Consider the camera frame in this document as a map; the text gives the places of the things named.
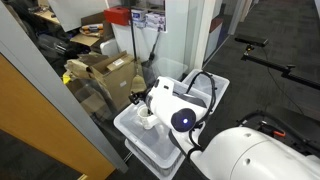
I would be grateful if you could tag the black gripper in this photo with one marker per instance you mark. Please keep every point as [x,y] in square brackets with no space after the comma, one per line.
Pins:
[136,97]

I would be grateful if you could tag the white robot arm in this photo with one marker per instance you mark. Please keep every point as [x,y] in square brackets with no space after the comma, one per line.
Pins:
[237,153]

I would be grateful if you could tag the white paper cup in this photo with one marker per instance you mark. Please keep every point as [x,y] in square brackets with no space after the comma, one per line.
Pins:
[147,119]

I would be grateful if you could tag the brown cardboard box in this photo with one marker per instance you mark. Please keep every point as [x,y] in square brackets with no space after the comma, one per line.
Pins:
[113,73]

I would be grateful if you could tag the large clear plastic bin lid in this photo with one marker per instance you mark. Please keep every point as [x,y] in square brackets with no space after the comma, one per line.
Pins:
[168,107]

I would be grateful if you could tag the small clear plastic bin lid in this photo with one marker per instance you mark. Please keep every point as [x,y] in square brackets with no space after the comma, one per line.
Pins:
[207,84]

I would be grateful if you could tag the white tissue boxes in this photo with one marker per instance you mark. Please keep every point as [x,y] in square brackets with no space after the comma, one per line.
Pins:
[144,19]

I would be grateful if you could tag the clear plastic storage bin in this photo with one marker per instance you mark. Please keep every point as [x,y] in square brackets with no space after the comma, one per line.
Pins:
[159,155]

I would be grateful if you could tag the red box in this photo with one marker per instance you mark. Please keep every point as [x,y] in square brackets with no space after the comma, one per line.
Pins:
[117,15]

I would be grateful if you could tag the orange handled clamp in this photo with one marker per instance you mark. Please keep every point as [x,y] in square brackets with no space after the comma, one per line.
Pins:
[271,130]

